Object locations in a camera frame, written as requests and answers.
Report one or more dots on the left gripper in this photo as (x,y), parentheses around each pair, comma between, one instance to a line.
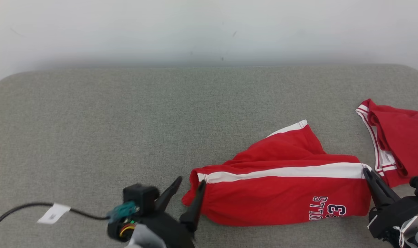
(171,230)

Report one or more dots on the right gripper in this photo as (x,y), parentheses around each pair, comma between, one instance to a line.
(388,217)

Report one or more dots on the red jersey white striped trim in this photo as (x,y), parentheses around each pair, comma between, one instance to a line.
(405,137)

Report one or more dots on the red shorts white side stripe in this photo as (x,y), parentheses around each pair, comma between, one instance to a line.
(264,199)

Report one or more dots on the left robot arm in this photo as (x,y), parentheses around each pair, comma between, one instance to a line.
(145,239)

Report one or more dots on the teal left camera connector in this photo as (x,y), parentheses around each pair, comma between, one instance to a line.
(122,210)

